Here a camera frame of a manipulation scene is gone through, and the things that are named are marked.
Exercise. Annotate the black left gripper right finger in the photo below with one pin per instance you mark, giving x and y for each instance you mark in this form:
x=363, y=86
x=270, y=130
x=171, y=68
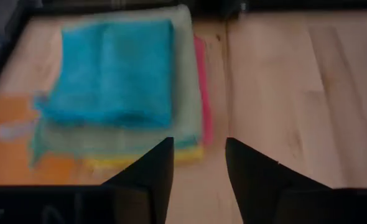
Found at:
x=255, y=180

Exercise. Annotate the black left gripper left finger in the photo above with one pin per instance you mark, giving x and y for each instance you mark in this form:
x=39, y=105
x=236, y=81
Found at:
x=155, y=174

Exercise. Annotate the yellow microfiber towel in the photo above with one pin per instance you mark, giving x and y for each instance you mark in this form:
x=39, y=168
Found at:
x=189, y=155

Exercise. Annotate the light green microfiber towel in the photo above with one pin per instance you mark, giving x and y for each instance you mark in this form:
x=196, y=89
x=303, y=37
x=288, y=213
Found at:
x=186, y=93

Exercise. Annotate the pink microfiber towel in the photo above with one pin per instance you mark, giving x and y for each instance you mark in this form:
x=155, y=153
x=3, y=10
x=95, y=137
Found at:
x=204, y=93

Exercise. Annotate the teal microfiber towel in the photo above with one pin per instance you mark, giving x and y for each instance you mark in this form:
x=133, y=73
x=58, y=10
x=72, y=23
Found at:
x=115, y=71

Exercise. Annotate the orange translucent plastic bin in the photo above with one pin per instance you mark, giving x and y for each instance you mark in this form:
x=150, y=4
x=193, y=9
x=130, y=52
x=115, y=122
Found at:
x=9, y=155

